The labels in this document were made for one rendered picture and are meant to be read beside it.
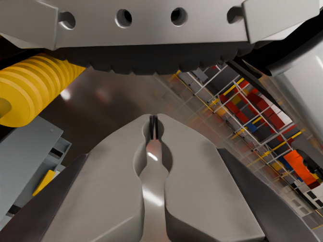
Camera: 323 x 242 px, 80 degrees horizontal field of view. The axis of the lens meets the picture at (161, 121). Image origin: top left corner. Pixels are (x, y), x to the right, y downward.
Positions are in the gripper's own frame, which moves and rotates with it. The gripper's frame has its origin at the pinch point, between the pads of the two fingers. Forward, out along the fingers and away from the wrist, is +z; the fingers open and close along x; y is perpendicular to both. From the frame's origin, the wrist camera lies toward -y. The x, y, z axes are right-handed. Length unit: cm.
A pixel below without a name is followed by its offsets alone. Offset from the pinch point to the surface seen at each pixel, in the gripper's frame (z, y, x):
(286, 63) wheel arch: 22.1, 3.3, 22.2
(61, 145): 44, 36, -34
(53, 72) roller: 14.5, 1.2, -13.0
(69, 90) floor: 100, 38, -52
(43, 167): 33, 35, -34
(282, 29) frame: 6.7, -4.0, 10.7
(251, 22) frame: 6.7, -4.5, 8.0
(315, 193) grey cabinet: 379, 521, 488
